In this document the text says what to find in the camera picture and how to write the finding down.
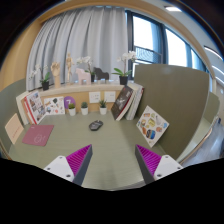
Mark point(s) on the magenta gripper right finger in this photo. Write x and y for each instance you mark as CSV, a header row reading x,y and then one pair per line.
x,y
153,166

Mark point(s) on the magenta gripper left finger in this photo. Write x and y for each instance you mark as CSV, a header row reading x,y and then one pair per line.
x,y
73,167

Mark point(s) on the dark grey computer mouse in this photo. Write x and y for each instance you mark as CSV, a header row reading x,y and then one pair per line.
x,y
94,126

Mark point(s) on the colourful sticker card right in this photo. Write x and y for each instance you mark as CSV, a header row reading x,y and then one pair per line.
x,y
152,126

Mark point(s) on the pink notebook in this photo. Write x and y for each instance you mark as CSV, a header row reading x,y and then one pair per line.
x,y
38,135

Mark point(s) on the white leaning books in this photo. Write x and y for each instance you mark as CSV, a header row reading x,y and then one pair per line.
x,y
131,107

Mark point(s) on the small potted plant left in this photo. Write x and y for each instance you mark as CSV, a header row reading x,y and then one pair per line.
x,y
72,109

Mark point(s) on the small potted plant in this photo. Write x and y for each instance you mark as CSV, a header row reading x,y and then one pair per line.
x,y
84,108
103,107
72,109

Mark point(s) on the small potted plant middle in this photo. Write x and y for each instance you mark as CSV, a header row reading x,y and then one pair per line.
x,y
84,108

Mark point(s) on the white sticker sheet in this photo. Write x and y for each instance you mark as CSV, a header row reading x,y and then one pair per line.
x,y
54,106

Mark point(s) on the purple round sign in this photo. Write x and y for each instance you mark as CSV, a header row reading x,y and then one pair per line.
x,y
68,100

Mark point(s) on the small potted plant right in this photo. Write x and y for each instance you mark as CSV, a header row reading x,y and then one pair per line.
x,y
103,107

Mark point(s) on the beige card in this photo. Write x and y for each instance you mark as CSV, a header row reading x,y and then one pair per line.
x,y
14,128

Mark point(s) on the red white magazine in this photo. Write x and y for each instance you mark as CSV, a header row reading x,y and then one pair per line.
x,y
34,108

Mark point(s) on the wooden shelf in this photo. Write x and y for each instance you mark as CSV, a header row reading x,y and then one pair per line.
x,y
81,93

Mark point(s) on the olive partition panel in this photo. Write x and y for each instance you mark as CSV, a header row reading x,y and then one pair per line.
x,y
179,95

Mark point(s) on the dark cover book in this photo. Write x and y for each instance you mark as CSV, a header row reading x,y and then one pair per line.
x,y
122,103

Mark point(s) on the white orchid left pot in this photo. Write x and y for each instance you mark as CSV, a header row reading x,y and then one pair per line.
x,y
45,75

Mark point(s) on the white orchid pot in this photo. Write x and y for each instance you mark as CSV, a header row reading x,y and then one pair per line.
x,y
124,73
88,61
45,75

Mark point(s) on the pink horse figure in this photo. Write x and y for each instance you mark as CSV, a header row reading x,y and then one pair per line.
x,y
83,76

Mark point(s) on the white orchid right pot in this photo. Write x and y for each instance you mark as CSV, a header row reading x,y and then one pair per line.
x,y
124,73

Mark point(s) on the black horse figure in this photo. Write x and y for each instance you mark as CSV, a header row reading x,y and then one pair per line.
x,y
100,74

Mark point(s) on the wooden hand model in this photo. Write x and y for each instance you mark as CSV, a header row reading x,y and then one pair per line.
x,y
55,69

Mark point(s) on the wooden mannequin figure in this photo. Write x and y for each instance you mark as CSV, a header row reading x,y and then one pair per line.
x,y
69,64

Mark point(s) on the white orchid middle pot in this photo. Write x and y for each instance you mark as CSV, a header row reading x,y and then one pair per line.
x,y
88,61

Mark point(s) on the grey curtain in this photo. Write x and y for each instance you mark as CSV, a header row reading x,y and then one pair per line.
x,y
98,32

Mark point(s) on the white wall socket left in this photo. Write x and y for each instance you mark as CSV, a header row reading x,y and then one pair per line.
x,y
94,97

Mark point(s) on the white wall socket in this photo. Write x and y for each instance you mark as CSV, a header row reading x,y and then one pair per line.
x,y
94,97
109,96

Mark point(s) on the white wall socket right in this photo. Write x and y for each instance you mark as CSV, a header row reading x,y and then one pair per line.
x,y
109,96

